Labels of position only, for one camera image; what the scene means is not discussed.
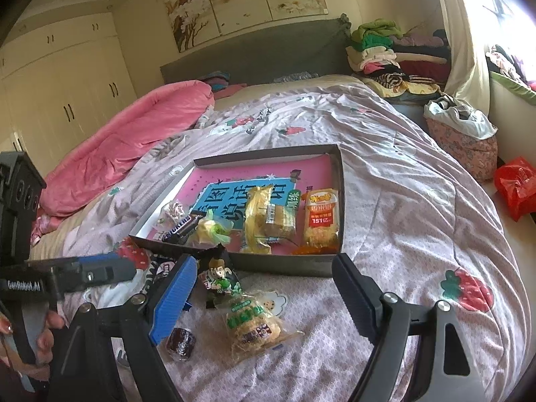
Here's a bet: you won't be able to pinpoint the clothes on window ledge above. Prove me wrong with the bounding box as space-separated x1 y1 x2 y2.
486 44 536 93

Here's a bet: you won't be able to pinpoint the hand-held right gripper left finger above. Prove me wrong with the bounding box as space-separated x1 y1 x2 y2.
50 255 198 402

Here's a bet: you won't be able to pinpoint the red plastic bag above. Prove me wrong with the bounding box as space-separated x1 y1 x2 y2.
493 156 536 222

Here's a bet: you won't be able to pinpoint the clear rice cracker packet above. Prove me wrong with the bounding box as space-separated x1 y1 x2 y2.
224 293 304 365

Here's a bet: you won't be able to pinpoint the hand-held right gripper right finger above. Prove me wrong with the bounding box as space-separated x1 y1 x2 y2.
332 252 490 402

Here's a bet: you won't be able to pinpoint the white plastic bag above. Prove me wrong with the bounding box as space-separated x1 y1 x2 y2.
424 95 498 139

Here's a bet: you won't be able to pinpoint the person's left hand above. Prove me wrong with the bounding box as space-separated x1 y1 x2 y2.
0 310 67 382

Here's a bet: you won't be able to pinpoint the dark wrapped candy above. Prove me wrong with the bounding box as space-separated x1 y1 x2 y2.
166 327 197 361

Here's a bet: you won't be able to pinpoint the blue and pink cloth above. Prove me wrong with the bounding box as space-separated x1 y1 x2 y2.
197 70 244 93

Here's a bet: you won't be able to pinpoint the grey cardboard box tray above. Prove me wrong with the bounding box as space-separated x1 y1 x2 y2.
130 144 346 278

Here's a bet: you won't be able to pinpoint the black cartoon snack packet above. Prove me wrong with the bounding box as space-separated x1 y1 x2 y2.
197 245 244 308

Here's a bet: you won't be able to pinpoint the orange snack packet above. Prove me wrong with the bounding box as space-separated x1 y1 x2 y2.
293 188 340 256

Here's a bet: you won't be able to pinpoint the tree wall painting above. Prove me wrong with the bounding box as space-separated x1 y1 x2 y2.
155 0 328 53

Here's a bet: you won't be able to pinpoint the pink quilt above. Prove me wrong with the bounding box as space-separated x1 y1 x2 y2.
40 79 215 218

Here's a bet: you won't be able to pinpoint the grey headboard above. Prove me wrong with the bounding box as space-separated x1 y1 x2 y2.
160 14 351 88

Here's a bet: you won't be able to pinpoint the cream curtain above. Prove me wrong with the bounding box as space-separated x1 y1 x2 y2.
435 0 492 101

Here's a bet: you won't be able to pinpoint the beige bed sheet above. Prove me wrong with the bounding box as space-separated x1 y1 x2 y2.
213 73 378 101

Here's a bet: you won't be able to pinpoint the long yellow candy packet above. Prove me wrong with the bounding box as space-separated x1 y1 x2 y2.
243 184 275 256

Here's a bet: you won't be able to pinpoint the cream wardrobe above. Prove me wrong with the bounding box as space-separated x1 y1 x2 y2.
0 10 139 177

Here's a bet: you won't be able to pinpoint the pink picture book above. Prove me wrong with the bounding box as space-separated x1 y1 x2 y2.
153 153 338 254

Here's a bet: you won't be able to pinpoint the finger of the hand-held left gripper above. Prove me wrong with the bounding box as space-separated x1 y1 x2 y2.
27 253 122 269
59 259 137 290

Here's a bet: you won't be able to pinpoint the pile of folded clothes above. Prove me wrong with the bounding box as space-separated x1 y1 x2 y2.
345 19 451 95

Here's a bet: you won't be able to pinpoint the brown chocolate bar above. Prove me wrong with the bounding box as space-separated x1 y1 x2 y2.
162 213 197 241

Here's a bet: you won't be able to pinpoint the green yellow snack packet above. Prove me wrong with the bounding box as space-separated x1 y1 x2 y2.
186 211 233 250

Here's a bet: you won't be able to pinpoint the clear wrapped candy bag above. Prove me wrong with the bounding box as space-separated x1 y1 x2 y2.
158 201 185 229

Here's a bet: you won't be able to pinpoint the pink floral bag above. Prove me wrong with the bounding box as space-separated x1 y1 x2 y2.
427 119 499 183

